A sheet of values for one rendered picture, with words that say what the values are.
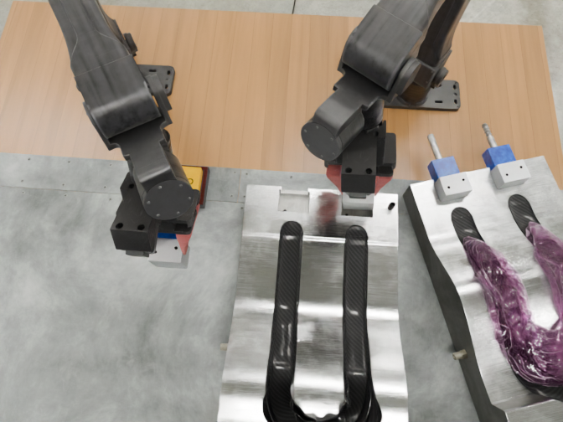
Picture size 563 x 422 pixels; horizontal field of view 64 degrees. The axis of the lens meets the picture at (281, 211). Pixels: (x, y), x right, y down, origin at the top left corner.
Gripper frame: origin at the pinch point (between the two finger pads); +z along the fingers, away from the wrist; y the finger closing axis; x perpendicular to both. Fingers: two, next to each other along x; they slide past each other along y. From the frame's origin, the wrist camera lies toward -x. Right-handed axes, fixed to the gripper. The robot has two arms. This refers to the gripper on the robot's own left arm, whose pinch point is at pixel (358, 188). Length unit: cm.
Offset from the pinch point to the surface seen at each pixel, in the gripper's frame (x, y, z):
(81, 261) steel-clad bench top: -11, -49, 11
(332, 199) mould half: 0.8, -4.4, 3.9
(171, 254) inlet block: -15.4, -26.9, -1.0
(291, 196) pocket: 2.3, -11.8, 5.1
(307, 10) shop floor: 147, -27, 44
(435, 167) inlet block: 10.9, 13.3, 5.3
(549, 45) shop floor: 144, 77, 61
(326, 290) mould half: -13.6, -4.4, 9.7
